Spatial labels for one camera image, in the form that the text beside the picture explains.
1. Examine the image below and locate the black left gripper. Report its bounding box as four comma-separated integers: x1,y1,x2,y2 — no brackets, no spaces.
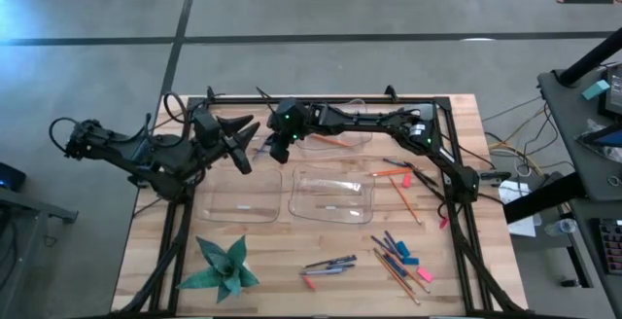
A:
192,109,262,159

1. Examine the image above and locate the green artificial succulent plant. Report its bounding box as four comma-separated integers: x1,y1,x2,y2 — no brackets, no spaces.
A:
175,234,261,304

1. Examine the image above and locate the translucent grey Mr. Pen pen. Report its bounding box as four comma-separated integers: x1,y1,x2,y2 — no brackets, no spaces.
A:
298,266,349,277

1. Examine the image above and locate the grey metal furniture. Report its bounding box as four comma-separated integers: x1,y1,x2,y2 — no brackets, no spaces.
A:
0,185,79,319

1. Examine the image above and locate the black device with blue light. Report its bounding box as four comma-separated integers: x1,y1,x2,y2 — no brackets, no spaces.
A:
0,161,28,194

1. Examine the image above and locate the white paper sheet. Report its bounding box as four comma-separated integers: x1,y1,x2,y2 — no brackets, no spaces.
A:
498,179,543,238

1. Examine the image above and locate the black diagonal beam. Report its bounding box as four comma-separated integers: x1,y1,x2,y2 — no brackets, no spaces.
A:
502,171,587,225

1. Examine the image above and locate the black side desk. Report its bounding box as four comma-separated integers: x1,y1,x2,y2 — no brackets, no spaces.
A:
536,63,622,319

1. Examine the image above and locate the clear plastic bottle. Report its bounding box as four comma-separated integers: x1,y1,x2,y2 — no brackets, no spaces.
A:
543,218,578,237

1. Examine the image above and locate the black diagonal pole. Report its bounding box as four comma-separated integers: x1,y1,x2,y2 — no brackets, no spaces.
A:
557,26,622,88

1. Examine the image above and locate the teal box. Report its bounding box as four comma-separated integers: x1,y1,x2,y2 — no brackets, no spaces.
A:
581,79,611,101

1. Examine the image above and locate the tablet with blue screen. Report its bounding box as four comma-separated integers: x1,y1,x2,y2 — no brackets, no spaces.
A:
576,123,622,149

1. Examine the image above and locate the black screen device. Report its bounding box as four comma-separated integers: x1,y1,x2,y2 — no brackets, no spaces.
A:
598,63,622,119

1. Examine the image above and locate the keyboard with coloured keys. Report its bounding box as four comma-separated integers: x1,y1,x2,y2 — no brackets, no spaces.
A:
597,217,622,275

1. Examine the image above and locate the black metal rig frame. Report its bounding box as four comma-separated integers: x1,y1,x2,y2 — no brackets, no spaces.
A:
109,85,540,319

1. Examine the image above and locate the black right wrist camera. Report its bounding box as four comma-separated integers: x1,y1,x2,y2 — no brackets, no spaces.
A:
268,132,294,165

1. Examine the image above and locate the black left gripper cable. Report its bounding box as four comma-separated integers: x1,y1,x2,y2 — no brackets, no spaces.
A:
162,91,190,126

